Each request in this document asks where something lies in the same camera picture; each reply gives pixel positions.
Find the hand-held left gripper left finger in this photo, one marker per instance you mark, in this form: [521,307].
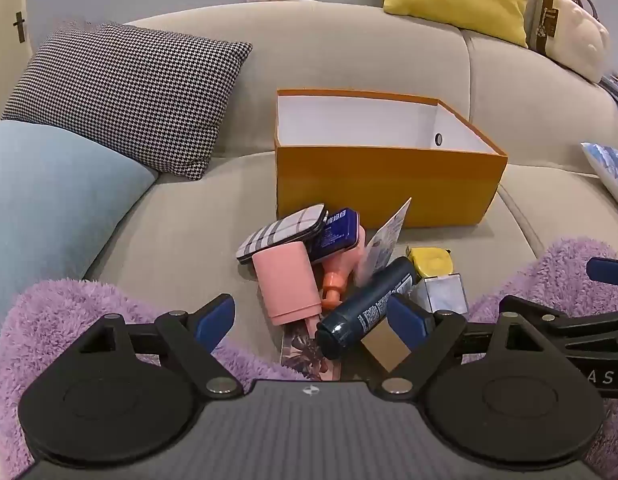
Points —
[216,317]

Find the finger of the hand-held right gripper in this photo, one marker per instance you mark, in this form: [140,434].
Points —
[589,327]
[609,271]

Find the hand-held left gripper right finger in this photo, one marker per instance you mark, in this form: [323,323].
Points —
[406,320]

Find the small brown cardboard cube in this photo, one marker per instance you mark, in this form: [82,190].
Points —
[384,345]

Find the small silver box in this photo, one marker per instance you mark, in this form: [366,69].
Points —
[444,292]

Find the dark blue bottle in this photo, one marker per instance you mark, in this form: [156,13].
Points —
[359,310]

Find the yellow tape measure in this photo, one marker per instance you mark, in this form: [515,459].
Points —
[431,262]

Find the pink plastic container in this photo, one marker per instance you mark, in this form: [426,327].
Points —
[284,280]

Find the white printed tube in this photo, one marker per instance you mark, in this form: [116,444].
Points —
[381,245]

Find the pink spray bottle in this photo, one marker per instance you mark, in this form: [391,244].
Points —
[339,270]

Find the plaid zip case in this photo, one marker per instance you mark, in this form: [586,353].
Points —
[279,232]

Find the blue tin box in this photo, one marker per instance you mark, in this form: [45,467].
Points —
[336,232]

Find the orange paper bag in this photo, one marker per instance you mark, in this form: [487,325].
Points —
[379,185]

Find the blue-white printed pillow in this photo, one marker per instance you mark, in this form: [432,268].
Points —
[611,170]

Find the purple fluffy blanket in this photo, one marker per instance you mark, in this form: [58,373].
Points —
[49,310]

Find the light blue pillow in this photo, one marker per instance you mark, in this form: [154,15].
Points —
[49,200]

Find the small cream suitcase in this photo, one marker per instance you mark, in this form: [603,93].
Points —
[574,40]

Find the black-white houndstooth pillow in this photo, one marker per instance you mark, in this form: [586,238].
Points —
[124,95]

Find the beige sofa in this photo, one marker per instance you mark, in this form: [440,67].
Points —
[339,50]

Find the dark cross-shaped wall fixture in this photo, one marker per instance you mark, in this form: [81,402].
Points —
[20,25]

